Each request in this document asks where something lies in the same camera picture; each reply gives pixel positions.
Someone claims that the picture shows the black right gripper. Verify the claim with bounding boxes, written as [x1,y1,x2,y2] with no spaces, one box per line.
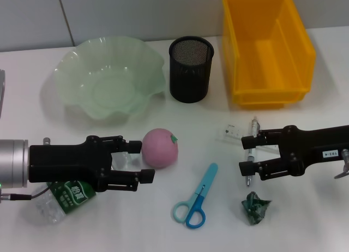
[238,124,349,181]

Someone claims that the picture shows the green wavy glass fruit plate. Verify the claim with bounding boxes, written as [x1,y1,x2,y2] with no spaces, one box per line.
[53,37,167,127]

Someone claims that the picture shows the yellow plastic bin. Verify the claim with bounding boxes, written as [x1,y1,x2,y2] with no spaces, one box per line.
[221,0,317,110]

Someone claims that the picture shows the green plastic wrapper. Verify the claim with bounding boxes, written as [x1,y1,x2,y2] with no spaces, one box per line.
[240,191,273,226]

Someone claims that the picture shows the pink toy peach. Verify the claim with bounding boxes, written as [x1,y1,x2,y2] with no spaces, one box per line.
[142,128,180,170]

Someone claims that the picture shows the silver white pen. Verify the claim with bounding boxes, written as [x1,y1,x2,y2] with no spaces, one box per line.
[244,116,260,187]

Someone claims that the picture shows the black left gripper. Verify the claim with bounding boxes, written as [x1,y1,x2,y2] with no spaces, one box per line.
[28,135,156,193]

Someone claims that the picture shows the clear plastic ruler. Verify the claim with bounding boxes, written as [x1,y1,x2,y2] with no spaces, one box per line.
[215,122,280,152]

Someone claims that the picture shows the clear green-label water bottle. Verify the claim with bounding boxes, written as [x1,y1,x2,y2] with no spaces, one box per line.
[26,151,140,226]

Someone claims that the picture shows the blue scissors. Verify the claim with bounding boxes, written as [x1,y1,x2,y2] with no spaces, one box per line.
[172,163,219,230]

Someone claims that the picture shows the left arm grey cable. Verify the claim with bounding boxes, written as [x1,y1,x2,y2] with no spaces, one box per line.
[0,185,55,202]

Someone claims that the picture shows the black mesh pen holder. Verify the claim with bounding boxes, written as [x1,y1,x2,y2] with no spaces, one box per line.
[168,35,215,104]

